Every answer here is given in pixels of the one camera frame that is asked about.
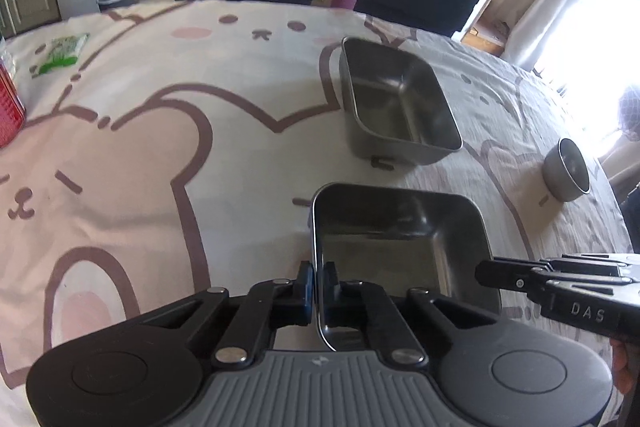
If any square steel tray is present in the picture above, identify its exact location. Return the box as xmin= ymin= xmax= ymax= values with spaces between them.
xmin=340 ymin=37 xmax=463 ymax=166
xmin=309 ymin=183 xmax=501 ymax=351

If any bear print tablecloth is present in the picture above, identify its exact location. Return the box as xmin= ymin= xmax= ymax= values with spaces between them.
xmin=1 ymin=0 xmax=631 ymax=426

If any green snack packet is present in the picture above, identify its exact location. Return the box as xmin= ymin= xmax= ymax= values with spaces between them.
xmin=29 ymin=32 xmax=90 ymax=77

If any small round steel bowl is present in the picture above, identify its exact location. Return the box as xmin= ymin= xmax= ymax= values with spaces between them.
xmin=541 ymin=138 xmax=590 ymax=202

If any person's right hand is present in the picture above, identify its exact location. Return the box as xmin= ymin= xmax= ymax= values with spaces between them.
xmin=610 ymin=339 xmax=634 ymax=395

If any red can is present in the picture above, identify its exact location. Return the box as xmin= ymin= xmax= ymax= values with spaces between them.
xmin=0 ymin=63 xmax=26 ymax=147

